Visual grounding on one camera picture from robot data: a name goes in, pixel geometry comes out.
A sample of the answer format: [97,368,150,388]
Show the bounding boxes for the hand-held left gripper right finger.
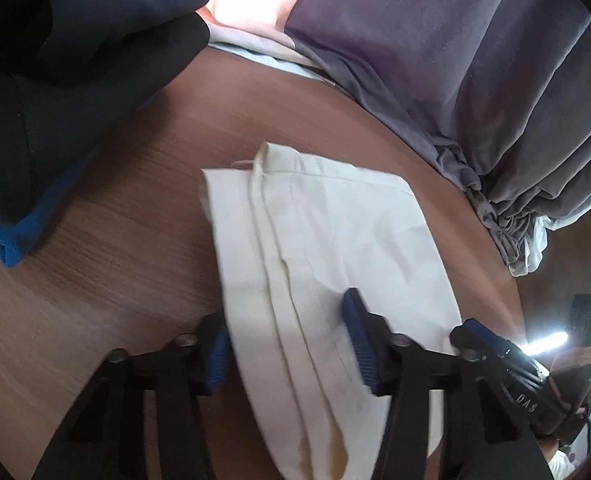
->
[343,287,551,480]

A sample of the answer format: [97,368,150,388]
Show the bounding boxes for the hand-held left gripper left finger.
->
[32,312,231,480]

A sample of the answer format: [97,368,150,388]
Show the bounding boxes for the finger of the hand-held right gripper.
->
[449,319,507,357]

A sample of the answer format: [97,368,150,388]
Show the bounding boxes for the white pants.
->
[200,142,465,480]

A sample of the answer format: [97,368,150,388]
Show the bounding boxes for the white sheer curtain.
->
[506,215,549,279]

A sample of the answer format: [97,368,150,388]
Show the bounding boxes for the blue folded garment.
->
[0,94,157,269]

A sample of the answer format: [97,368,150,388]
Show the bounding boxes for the grey curtain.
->
[284,0,591,272]

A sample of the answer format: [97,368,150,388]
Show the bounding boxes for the pile of black clothes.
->
[0,0,214,226]

